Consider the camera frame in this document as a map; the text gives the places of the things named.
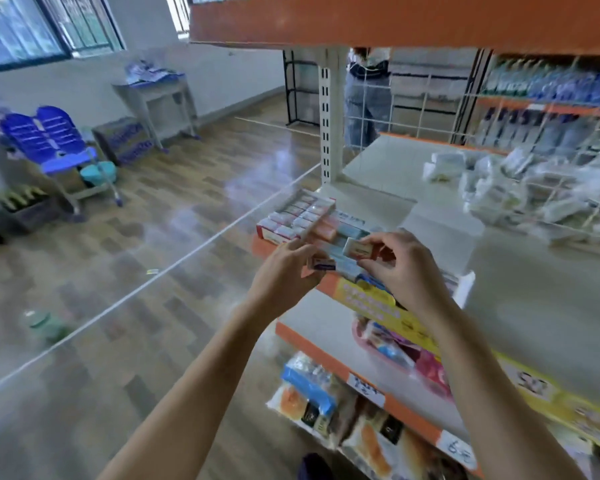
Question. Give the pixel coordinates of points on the row of blue bottles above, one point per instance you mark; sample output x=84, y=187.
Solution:
x=550, y=100

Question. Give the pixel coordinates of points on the person's left hand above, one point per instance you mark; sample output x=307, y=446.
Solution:
x=280, y=280

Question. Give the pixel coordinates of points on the dark crate green items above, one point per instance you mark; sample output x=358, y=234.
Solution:
x=22, y=205

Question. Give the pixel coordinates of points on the paper scrap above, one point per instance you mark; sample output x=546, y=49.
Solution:
x=152, y=272

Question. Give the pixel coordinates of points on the blue chair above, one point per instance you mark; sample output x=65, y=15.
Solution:
x=50, y=145

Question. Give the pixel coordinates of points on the person's right hand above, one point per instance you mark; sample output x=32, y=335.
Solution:
x=410, y=275

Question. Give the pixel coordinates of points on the snack packets on lower shelf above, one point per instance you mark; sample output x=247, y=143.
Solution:
x=390, y=313

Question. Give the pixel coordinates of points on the box of pink-blue erasers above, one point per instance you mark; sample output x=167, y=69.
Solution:
x=340, y=230

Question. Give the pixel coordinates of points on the green bottle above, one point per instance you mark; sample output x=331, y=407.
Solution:
x=48, y=327

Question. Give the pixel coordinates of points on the yellow price label strip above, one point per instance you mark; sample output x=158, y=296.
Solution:
x=565, y=400

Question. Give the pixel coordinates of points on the grey table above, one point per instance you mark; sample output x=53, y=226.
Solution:
x=160, y=95

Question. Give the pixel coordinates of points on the blue white eraser box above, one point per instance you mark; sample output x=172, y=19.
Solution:
x=440, y=235

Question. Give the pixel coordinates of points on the grey white small box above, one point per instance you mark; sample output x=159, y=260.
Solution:
x=359, y=248

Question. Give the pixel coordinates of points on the person's right forearm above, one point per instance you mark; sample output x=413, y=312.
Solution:
x=500, y=405

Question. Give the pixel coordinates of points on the large window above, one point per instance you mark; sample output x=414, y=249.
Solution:
x=40, y=25

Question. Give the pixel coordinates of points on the black metal rack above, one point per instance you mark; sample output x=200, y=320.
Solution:
x=430, y=90

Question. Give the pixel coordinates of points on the red eraser display box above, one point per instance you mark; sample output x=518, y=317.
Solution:
x=295, y=215

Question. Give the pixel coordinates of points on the white orange metal shelf unit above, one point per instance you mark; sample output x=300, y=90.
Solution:
x=540, y=305

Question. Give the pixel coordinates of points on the person's left forearm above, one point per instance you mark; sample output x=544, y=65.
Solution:
x=190, y=405

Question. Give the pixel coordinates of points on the pile of white packets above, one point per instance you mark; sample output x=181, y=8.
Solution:
x=540, y=195

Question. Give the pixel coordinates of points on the blue white small box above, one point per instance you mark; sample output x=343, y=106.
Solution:
x=325, y=263

